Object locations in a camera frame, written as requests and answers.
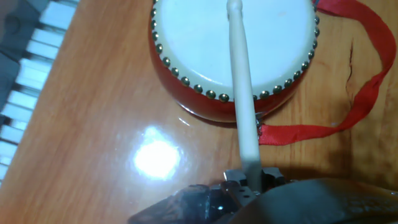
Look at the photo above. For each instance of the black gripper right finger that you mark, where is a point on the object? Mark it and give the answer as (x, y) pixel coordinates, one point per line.
(273, 177)

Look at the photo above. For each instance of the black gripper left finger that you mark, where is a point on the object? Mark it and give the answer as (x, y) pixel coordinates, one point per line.
(233, 176)

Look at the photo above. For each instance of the pale wooden drumstick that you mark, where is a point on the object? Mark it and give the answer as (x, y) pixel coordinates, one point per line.
(242, 93)

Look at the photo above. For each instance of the red drum white head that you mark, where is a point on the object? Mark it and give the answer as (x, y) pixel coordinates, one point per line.
(199, 40)

